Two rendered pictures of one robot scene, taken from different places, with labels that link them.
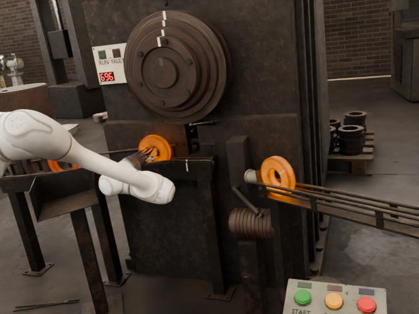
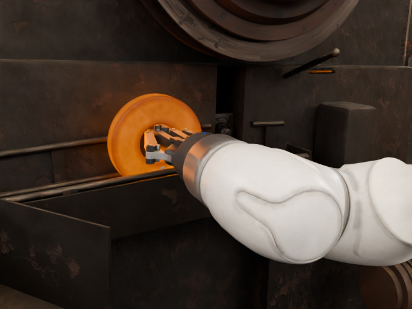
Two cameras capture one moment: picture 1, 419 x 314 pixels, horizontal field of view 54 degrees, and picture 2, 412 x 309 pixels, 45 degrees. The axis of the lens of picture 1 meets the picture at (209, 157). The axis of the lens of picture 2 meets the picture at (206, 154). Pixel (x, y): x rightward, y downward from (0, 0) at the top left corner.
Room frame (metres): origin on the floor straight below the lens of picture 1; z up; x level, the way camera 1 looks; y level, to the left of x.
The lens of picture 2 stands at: (1.24, 0.79, 0.91)
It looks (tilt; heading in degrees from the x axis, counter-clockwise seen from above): 12 degrees down; 312
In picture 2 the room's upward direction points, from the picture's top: 2 degrees clockwise
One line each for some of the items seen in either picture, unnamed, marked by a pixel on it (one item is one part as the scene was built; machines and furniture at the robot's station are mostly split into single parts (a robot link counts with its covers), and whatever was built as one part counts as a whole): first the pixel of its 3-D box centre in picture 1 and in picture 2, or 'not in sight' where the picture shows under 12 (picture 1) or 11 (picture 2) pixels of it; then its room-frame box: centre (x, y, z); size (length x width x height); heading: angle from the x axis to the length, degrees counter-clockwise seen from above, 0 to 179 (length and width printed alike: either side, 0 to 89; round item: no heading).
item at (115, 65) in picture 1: (119, 63); not in sight; (2.00, 0.36, 1.15); 0.26 x 0.02 x 0.18; 68
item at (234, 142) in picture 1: (240, 163); (341, 162); (1.70, -0.13, 0.68); 0.11 x 0.08 x 0.24; 158
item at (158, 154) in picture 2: not in sight; (167, 155); (1.72, 0.34, 0.76); 0.05 x 0.05 x 0.02; 69
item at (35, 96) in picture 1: (28, 128); not in sight; (4.30, 1.86, 0.45); 0.59 x 0.59 x 0.89
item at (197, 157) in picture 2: (129, 167); (222, 172); (1.62, 0.34, 0.75); 0.09 x 0.06 x 0.09; 68
